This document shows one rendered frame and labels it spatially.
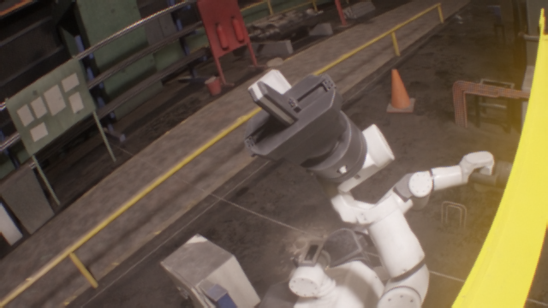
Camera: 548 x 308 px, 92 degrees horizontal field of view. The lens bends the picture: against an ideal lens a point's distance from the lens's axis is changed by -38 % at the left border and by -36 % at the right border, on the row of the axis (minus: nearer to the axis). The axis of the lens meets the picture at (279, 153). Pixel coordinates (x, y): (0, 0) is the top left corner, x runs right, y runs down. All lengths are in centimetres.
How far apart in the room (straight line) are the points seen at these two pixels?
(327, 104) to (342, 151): 8
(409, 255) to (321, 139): 25
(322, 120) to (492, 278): 28
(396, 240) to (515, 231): 30
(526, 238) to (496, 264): 4
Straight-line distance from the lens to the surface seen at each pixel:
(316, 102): 44
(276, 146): 44
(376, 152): 58
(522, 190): 39
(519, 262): 32
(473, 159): 116
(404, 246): 59
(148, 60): 906
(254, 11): 1174
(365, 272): 92
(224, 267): 170
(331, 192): 60
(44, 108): 597
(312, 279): 78
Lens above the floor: 204
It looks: 28 degrees down
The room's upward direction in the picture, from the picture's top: 18 degrees counter-clockwise
